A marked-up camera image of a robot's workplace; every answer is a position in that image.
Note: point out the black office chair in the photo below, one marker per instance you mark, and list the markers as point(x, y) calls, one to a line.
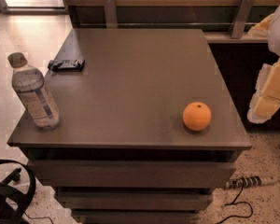
point(13, 203)

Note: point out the left metal shelf bracket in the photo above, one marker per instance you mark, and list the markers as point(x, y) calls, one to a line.
point(110, 14)

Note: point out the clear plastic water bottle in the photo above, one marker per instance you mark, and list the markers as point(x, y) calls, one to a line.
point(29, 84)

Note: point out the metal shelf bracket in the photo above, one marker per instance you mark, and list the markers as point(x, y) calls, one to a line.
point(237, 27)
point(110, 14)

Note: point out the orange fruit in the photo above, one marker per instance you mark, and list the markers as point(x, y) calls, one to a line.
point(197, 116)

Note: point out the wooden wall shelf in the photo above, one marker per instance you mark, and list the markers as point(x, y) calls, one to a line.
point(214, 17)

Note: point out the right metal shelf bracket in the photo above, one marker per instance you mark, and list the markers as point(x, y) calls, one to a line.
point(237, 27)

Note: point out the grey drawer cabinet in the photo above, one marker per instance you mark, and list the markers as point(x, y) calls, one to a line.
point(122, 153)

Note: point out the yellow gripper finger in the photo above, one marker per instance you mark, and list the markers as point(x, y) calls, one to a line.
point(265, 101)
point(261, 29)

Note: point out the dark rxbar blueberry wrapper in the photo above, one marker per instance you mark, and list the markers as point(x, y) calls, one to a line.
point(66, 65)

